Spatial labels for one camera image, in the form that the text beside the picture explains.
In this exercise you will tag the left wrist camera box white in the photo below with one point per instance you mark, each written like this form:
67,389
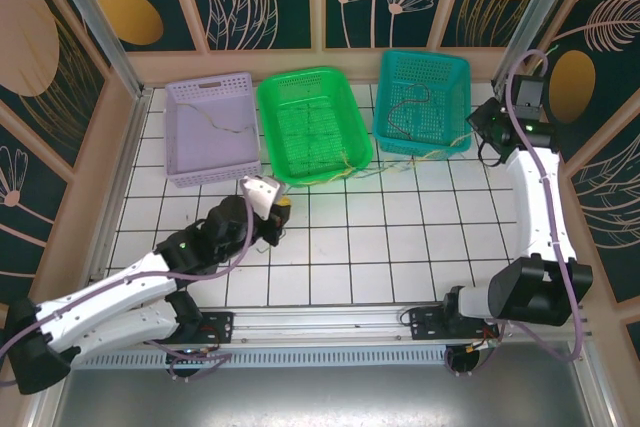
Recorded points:
261,194

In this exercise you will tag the green plastic basket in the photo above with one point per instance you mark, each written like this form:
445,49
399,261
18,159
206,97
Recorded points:
310,117

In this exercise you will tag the teal plastic basket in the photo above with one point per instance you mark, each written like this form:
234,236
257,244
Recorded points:
450,112

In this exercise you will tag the brushed metal sheet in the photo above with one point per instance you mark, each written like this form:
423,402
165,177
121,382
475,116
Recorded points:
320,397

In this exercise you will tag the aluminium side rail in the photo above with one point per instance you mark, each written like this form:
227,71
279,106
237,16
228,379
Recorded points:
131,147

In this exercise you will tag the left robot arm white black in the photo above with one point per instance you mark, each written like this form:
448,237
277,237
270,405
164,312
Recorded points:
30,362

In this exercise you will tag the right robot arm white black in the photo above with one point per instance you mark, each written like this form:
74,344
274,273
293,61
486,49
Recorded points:
532,217

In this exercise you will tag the lilac plastic basket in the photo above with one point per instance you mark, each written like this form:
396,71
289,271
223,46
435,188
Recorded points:
210,157

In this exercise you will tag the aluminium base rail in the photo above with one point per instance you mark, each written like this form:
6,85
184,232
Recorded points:
320,322

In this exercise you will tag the aluminium frame post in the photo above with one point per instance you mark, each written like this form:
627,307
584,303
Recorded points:
95,12
540,12

